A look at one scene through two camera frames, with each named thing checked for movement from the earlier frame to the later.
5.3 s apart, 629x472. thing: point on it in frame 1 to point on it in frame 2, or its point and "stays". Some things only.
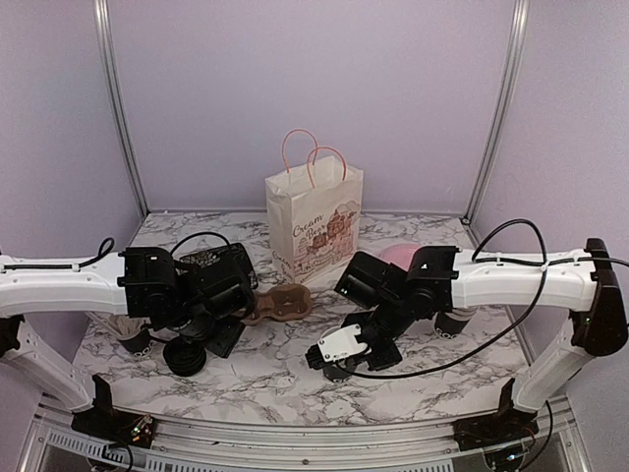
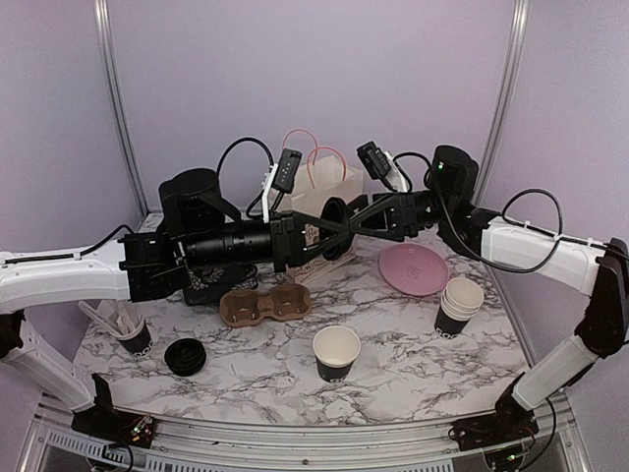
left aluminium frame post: x=101 y=9 stays
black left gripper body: x=222 y=343 to x=283 y=248
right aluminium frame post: x=505 y=111 stays
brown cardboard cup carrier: x=281 y=302 stays
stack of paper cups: x=449 y=324 stays
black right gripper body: x=390 y=358 to x=412 y=219
